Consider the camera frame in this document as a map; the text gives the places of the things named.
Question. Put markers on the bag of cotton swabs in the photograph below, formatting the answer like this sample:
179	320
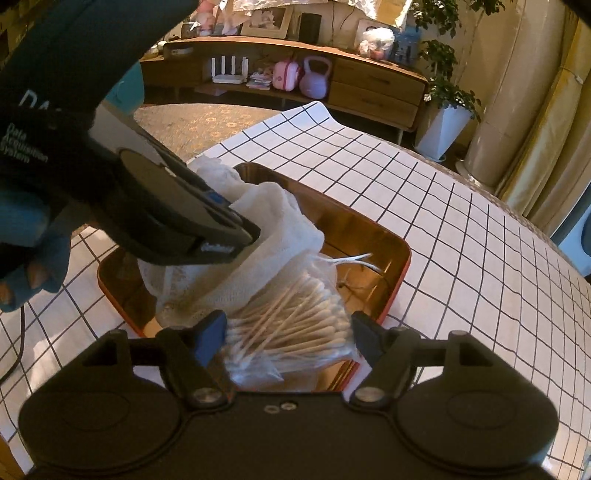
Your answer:
302	326

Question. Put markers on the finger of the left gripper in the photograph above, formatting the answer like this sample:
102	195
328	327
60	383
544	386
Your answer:
235	232

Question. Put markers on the white gauze cloth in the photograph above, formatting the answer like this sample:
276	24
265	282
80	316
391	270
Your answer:
231	278

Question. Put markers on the yellow curtain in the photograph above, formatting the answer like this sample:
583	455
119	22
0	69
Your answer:
531	187

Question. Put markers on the picture frame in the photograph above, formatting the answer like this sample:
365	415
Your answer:
270	23

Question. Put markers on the pink small case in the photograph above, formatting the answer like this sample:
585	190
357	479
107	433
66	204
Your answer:
286	75

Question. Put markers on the pink doll figure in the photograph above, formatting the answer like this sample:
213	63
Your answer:
204	16

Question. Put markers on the wrapped plush on cabinet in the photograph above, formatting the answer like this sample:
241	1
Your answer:
376	43

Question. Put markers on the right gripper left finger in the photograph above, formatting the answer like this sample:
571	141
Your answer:
186	353

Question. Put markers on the purple kettlebell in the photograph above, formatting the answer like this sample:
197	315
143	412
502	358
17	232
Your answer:
315	85

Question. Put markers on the left hand blue glove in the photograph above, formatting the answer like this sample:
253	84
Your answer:
34	256

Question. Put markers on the white planter with plant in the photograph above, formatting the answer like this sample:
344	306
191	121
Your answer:
451	28

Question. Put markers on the white grid tablecloth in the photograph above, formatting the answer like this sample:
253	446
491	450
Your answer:
475	266

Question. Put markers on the cream floor air conditioner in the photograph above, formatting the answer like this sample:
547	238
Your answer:
530	56

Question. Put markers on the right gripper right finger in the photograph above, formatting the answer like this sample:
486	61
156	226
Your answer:
394	356

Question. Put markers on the wooden tv cabinet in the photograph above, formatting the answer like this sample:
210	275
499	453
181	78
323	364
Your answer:
251	67

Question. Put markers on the red tin box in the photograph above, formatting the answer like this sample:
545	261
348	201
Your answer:
347	233

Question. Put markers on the white wifi router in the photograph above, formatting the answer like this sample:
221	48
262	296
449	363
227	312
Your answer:
231	70

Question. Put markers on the teal storage tub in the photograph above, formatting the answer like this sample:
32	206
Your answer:
128	94

